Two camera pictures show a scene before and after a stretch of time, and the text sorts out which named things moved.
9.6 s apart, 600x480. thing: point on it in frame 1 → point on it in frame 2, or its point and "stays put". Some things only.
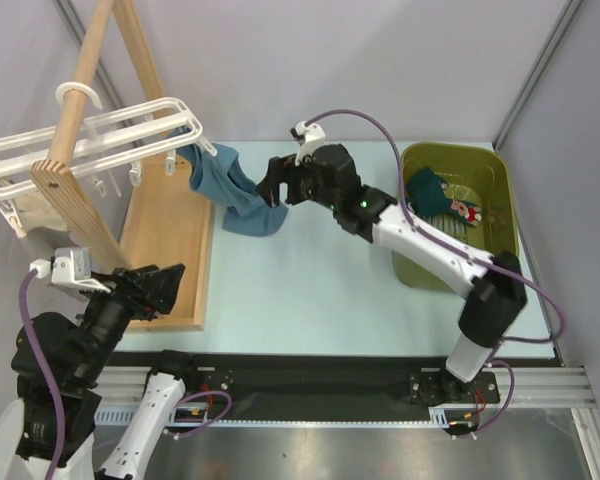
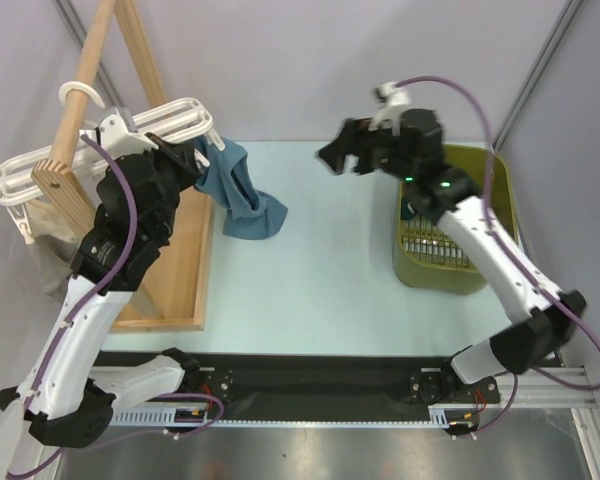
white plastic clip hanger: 8,157 → 172,120
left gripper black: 147,289 → 180,154
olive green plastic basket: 477,175 stays put
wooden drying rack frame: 166,210 stays put
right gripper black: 288,179 → 357,145
